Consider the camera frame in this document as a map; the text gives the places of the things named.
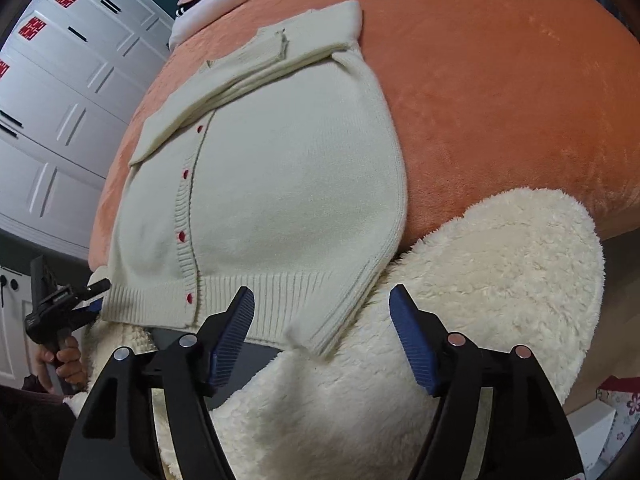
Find person's left hand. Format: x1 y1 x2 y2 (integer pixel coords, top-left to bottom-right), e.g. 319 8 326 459
34 334 87 392

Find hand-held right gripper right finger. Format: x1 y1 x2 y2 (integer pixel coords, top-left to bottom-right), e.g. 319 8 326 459
389 284 584 480

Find white pillow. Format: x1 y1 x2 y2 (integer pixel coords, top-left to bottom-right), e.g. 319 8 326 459
169 0 321 50

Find white wardrobe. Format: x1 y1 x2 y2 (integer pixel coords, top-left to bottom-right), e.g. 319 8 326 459
0 0 176 262

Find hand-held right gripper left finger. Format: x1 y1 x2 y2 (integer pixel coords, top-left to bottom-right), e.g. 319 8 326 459
59 286 256 480

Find cream knit cardigan red buttons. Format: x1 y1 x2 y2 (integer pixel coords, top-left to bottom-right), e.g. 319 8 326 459
101 0 409 359

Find white box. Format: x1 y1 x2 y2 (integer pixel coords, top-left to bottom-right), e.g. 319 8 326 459
565 400 617 453

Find orange plush blanket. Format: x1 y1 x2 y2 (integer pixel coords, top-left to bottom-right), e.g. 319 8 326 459
88 0 640 273

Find floral printed cloth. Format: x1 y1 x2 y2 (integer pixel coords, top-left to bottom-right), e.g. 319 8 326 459
596 375 640 463

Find person's left forearm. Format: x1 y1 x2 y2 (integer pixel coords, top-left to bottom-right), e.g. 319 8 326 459
0 374 78 480

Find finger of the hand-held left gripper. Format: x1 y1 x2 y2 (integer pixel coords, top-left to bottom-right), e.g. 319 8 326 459
72 299 104 326
70 278 112 303

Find cream fluffy fleece cloth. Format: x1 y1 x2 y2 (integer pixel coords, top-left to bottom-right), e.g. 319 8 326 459
65 187 607 480

